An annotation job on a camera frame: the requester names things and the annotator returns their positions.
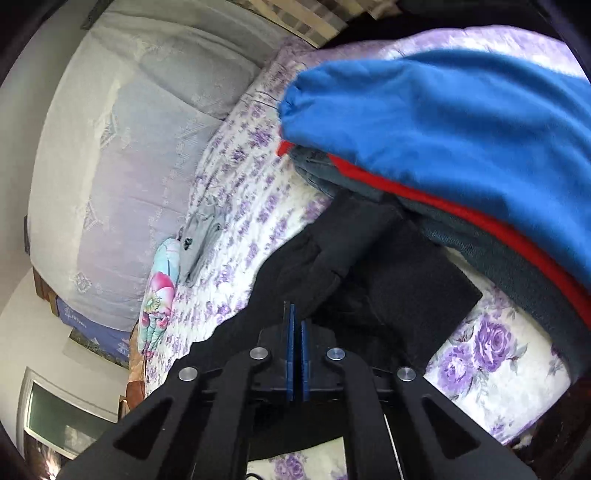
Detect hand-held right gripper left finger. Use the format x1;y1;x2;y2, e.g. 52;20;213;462
58;302;296;480

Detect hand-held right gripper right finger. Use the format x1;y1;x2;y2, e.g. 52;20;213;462
300;318;539;480

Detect black pants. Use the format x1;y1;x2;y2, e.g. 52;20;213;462
161;191;483;450

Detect red pants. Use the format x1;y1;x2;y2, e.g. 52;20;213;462
276;141;591;319

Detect blue pants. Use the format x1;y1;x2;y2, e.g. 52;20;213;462
277;48;591;273

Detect folded grey garment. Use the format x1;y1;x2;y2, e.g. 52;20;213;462
178;198;232;284

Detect floral turquoise pink pillow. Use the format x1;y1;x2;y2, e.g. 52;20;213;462
139;237;181;356

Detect brown pillow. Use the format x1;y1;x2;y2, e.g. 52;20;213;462
124;355;148;409

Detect floral purple bed cover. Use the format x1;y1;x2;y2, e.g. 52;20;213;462
143;25;591;480

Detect blue printed box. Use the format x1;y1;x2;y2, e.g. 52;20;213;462
55;295;132;367

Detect dark grey jeans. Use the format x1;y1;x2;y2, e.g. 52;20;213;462
291;148;591;398

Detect white framed door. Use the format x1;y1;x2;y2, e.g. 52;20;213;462
18;367;118;462

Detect white lace cover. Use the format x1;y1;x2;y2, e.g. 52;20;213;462
25;9;296;330

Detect checkered beige curtain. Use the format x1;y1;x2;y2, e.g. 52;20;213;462
240;0;402;49

